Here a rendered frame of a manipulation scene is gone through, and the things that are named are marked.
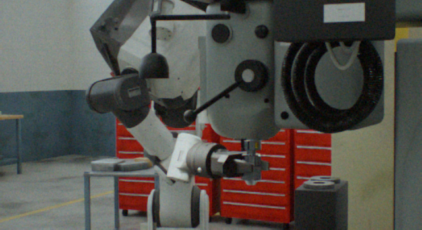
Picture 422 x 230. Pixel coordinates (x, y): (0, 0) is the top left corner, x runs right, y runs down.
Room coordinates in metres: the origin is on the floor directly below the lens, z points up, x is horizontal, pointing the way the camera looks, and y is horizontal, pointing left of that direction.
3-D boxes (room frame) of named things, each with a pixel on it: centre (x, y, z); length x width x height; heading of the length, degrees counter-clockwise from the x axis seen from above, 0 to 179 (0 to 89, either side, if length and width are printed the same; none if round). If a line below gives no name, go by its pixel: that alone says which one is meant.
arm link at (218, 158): (1.74, -0.03, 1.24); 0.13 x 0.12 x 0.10; 135
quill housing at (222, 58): (1.67, -0.10, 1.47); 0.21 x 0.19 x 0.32; 153
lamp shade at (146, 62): (1.69, 0.13, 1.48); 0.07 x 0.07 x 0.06
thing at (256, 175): (1.67, -0.10, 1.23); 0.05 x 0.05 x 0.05
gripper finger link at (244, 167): (1.65, -0.08, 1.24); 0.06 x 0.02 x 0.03; 45
